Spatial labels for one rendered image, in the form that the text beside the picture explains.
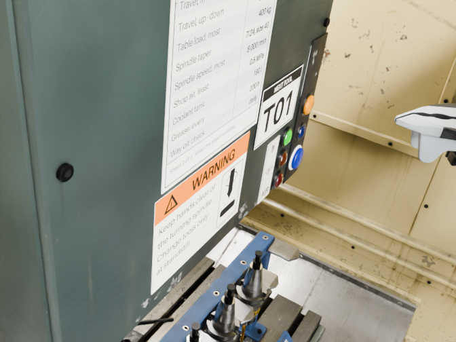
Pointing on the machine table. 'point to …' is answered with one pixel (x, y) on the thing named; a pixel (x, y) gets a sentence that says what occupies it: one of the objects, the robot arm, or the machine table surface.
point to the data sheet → (212, 78)
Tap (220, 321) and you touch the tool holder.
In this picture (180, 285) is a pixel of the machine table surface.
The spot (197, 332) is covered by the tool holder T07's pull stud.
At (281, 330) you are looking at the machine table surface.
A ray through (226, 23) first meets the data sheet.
